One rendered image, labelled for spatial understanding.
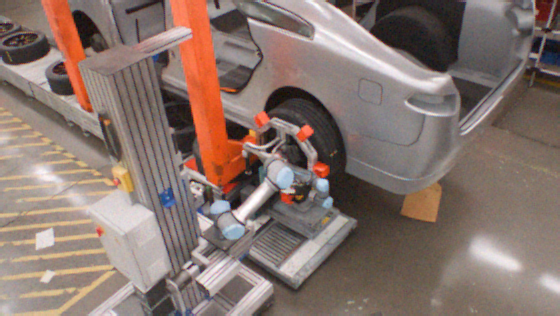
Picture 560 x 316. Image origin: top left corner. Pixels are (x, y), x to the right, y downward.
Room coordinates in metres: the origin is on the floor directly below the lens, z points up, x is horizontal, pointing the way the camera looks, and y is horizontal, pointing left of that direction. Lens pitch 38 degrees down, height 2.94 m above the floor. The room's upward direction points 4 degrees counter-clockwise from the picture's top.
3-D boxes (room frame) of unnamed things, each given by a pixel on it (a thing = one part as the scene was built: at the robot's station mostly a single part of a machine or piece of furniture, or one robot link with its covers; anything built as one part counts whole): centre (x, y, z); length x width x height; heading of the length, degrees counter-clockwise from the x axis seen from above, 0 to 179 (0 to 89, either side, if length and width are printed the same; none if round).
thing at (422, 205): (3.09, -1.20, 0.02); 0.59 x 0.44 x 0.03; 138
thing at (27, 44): (6.33, 3.60, 0.39); 0.66 x 0.66 x 0.24
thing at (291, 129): (2.78, 0.00, 0.85); 0.54 x 0.07 x 0.54; 48
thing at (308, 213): (2.91, -0.11, 0.32); 0.40 x 0.30 x 0.28; 48
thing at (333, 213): (2.91, -0.11, 0.13); 0.50 x 0.36 x 0.10; 48
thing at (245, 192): (3.02, 0.21, 0.26); 0.42 x 0.18 x 0.35; 138
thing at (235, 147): (3.20, 0.32, 0.69); 0.52 x 0.17 x 0.35; 138
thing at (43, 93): (5.27, 2.48, 0.20); 1.00 x 0.86 x 0.39; 48
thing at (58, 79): (5.34, 2.55, 0.39); 0.66 x 0.66 x 0.24
